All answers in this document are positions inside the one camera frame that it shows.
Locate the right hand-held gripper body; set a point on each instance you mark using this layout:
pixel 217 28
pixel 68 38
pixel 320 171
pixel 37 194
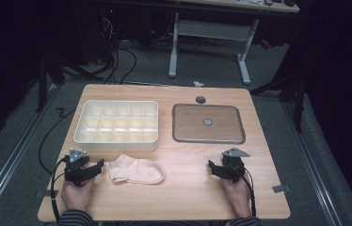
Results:
pixel 235 166

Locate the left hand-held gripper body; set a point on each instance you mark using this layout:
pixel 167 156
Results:
pixel 74 171

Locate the pale pink sock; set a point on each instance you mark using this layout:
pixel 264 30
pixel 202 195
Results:
pixel 136 171

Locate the cream divided storage box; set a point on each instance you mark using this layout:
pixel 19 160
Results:
pixel 117 125

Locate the person's left hand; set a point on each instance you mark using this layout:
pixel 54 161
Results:
pixel 76 197

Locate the person's right hand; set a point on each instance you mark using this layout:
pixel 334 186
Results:
pixel 239 197

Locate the grey tape strip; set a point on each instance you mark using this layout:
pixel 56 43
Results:
pixel 280 188
pixel 49 193

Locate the round black table grommet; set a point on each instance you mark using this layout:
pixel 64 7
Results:
pixel 200 100

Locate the white crumpled paper scrap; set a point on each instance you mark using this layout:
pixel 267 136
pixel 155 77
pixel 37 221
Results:
pixel 198 83

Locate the black metal stand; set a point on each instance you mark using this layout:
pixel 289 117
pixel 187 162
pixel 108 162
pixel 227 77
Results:
pixel 299 103
pixel 42 84

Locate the white-legged wooden desk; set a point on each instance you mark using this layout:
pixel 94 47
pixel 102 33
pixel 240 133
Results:
pixel 211 29

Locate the metal floor rail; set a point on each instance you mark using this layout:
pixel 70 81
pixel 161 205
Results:
pixel 312 163
pixel 11 160

